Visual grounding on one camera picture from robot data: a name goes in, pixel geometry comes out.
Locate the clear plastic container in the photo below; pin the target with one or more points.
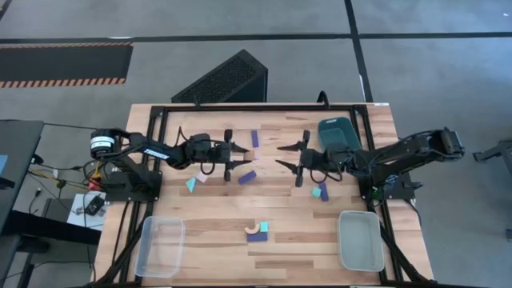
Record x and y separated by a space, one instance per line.
160 246
360 240

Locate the white label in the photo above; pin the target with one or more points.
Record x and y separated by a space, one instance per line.
382 104

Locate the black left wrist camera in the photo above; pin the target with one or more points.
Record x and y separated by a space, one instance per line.
199 142

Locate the black tripod stand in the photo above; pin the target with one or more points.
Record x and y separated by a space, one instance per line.
496 154

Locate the small black device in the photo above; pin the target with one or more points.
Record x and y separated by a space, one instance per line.
94 205

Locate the small natural wood block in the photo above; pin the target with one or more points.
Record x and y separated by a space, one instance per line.
201 176

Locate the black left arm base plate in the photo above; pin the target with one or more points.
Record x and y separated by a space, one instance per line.
132 192

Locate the blue sheet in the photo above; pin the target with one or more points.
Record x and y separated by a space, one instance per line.
3 164

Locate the teal plastic bin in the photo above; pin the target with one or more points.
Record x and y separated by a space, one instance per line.
340 130

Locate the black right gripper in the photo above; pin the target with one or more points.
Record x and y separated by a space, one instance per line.
316 160

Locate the teal triangle block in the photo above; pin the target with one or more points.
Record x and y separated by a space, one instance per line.
191 185

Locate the teal square block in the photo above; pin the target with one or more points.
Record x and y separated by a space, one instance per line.
264 226
316 192

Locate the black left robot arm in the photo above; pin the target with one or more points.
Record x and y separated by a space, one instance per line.
156 152

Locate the black desk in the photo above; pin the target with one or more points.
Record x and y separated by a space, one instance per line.
20 160

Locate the black aluminium table frame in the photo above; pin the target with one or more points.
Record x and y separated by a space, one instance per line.
260 108

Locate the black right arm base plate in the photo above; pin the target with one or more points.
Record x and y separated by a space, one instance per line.
400 188

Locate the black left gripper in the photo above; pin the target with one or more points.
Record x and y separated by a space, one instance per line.
218 156

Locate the natural wood arch block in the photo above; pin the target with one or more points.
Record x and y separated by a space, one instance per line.
252 230

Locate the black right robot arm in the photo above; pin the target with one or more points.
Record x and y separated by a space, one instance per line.
400 154

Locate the black perforated computer case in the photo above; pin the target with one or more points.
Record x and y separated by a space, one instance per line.
224 80

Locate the white paper sheet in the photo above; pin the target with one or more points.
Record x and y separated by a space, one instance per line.
80 218

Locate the purple rectangular block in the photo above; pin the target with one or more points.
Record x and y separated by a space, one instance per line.
254 138
324 193
247 177
257 237

